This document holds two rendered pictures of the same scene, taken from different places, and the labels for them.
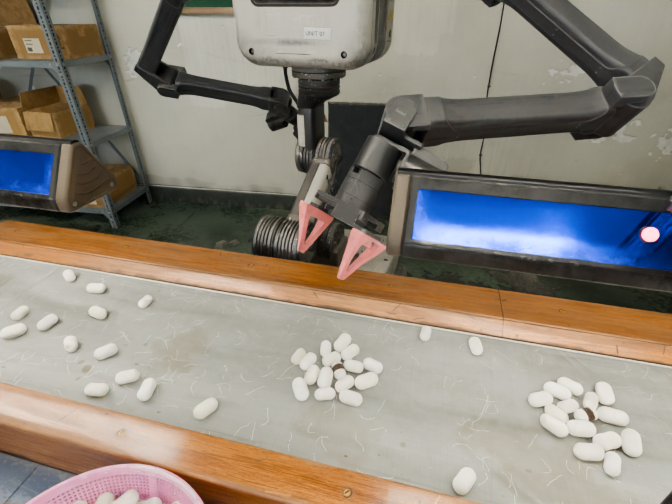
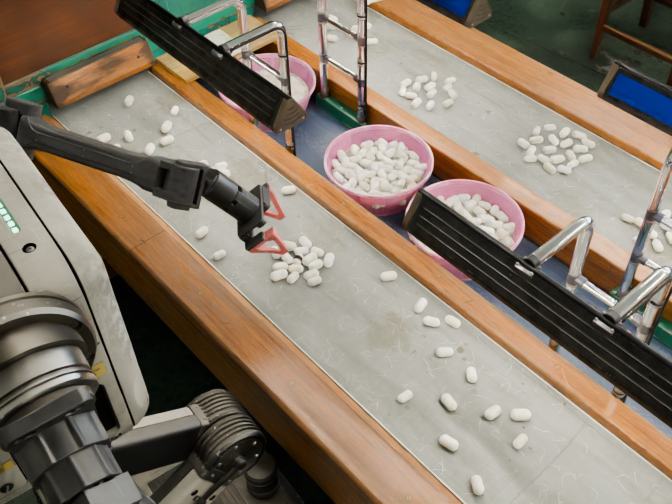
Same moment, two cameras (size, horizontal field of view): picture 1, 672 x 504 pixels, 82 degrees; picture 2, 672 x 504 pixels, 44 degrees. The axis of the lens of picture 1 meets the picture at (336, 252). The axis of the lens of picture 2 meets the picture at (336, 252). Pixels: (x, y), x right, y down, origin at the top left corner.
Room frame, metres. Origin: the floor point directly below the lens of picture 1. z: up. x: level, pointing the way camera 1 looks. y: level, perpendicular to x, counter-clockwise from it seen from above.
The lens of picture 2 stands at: (1.35, 0.78, 2.07)
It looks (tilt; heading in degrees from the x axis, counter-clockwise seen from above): 47 degrees down; 216
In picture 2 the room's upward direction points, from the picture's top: 2 degrees counter-clockwise
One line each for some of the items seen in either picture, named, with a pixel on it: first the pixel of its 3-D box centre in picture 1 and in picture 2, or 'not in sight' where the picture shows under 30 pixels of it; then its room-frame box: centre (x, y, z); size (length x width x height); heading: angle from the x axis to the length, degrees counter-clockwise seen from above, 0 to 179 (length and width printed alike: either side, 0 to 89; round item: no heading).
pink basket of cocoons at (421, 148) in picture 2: not in sight; (378, 173); (0.06, -0.03, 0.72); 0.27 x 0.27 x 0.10
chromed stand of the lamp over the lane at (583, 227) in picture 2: not in sight; (573, 346); (0.42, 0.61, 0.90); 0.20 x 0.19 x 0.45; 76
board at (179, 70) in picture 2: not in sight; (219, 47); (-0.10, -0.66, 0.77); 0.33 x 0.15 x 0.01; 166
